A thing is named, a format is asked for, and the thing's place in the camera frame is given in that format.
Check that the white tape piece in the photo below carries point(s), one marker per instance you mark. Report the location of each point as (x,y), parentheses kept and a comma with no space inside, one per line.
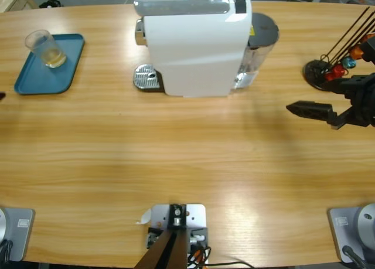
(145,217)

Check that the clear water tank grey lid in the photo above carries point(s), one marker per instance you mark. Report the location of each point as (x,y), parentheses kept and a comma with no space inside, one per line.
(263,28)

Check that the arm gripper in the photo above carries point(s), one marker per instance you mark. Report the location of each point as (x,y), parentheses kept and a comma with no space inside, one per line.
(363,102)

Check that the small black object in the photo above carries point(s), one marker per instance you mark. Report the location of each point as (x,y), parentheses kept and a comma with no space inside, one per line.
(51,3)

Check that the chrome drip tray black base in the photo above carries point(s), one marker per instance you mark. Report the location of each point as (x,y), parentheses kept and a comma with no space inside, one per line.
(145,75)

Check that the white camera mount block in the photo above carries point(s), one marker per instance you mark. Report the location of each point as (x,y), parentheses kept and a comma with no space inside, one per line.
(196,213)

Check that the red coffee capsule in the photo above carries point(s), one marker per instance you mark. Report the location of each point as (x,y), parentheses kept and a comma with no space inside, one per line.
(329,76)
(339,70)

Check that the blue plastic tray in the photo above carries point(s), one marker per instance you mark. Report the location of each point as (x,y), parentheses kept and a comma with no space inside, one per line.
(47,78)

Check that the clear drinking glass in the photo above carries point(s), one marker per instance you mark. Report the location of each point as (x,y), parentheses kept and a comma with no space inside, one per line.
(52,56)

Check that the white capsule coffee machine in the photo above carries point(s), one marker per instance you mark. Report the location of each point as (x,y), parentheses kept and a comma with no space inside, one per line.
(190,52)

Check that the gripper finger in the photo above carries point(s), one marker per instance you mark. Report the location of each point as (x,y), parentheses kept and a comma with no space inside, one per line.
(1,96)

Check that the black capsule stand thin rods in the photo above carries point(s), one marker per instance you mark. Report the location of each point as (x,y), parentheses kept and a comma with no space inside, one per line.
(313,71)

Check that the dark camera post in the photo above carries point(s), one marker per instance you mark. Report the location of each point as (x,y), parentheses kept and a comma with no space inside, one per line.
(170,251)

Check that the teal coffee capsule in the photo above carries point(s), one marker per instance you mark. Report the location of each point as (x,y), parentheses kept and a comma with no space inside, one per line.
(349,62)

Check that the orange coffee capsule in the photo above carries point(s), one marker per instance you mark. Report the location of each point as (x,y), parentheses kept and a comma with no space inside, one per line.
(368,37)
(356,53)

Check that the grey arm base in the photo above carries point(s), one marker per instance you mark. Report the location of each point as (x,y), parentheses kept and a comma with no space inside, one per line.
(345,234)
(20,234)

